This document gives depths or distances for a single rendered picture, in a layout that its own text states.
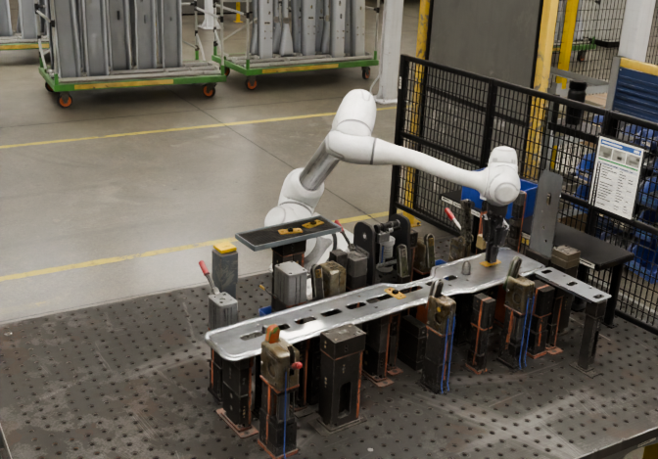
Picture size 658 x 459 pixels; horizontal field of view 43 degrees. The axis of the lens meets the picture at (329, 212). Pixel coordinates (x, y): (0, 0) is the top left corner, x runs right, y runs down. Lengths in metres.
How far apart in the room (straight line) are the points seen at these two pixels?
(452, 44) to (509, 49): 0.57
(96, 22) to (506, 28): 5.40
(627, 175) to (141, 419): 2.02
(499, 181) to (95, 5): 7.13
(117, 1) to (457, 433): 7.71
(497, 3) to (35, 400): 3.57
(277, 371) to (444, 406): 0.71
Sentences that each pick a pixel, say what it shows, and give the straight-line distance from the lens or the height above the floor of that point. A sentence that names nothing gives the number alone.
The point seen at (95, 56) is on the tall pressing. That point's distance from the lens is 9.58.
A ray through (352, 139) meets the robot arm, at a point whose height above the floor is 1.46.
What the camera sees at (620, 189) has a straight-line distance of 3.50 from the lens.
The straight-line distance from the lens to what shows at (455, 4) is 5.65.
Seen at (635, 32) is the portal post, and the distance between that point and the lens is 7.22.
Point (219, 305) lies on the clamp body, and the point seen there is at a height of 1.06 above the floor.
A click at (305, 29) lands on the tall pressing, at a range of 10.90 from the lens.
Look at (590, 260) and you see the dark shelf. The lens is 3.37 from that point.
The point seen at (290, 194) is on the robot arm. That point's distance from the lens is 3.58.
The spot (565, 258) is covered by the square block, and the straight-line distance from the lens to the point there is 3.32.
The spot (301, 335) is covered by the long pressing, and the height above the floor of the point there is 1.00.
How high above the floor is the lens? 2.31
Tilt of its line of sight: 21 degrees down
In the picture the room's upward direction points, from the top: 3 degrees clockwise
